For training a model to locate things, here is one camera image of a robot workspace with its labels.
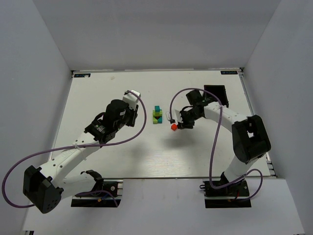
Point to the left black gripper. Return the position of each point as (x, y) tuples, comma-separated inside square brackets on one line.
[(133, 115)]

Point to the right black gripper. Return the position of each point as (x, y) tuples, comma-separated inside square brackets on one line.
[(185, 118)]

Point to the red cube front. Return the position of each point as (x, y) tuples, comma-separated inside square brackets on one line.
[(174, 127)]

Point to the green cube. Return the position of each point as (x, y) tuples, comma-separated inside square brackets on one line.
[(156, 112)]

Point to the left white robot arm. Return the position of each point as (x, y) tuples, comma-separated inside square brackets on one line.
[(45, 186)]

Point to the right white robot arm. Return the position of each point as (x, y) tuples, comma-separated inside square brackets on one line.
[(249, 137)]

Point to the right blue corner label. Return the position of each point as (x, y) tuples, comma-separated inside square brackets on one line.
[(229, 72)]

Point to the blue corner label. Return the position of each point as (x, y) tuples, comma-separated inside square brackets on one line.
[(229, 72), (81, 75)]

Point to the left blue corner label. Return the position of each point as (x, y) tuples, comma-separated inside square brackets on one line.
[(81, 75)]

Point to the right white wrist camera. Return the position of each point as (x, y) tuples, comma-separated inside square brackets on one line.
[(174, 116)]

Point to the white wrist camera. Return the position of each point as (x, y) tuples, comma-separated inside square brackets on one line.
[(174, 116), (131, 98)]

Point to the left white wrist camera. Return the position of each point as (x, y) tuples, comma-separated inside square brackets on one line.
[(131, 98)]

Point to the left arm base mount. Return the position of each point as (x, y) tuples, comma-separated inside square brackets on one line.
[(108, 195)]

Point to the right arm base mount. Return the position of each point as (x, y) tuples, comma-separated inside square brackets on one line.
[(234, 196)]

